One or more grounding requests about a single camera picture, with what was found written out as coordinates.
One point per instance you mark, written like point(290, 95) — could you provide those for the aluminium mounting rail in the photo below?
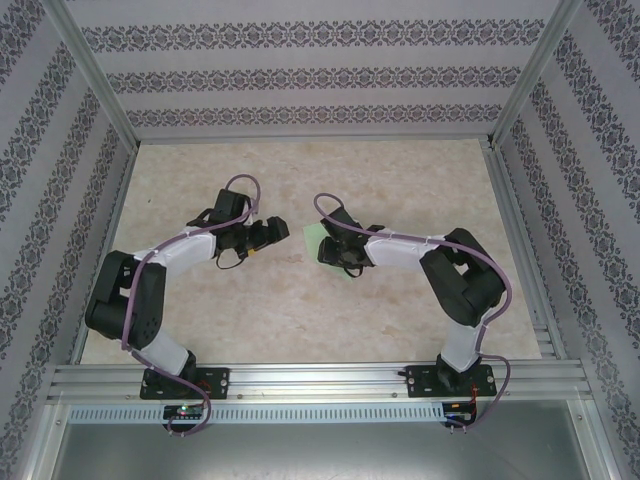
point(320, 380)

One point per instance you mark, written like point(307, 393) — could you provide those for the light green paper sheet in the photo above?
point(311, 235)

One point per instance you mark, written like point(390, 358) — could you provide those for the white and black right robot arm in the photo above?
point(460, 345)

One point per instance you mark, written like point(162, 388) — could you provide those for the aluminium frame post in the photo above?
point(535, 75)
point(90, 75)

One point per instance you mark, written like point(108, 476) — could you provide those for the aluminium side rail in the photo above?
point(530, 250)
point(107, 240)

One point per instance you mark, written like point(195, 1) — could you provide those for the grey metal sheet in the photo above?
point(320, 452)

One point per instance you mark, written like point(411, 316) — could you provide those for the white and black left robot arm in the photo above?
point(167, 350)

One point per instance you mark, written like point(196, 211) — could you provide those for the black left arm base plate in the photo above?
point(217, 382)

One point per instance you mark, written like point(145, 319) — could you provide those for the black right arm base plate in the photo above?
point(420, 382)

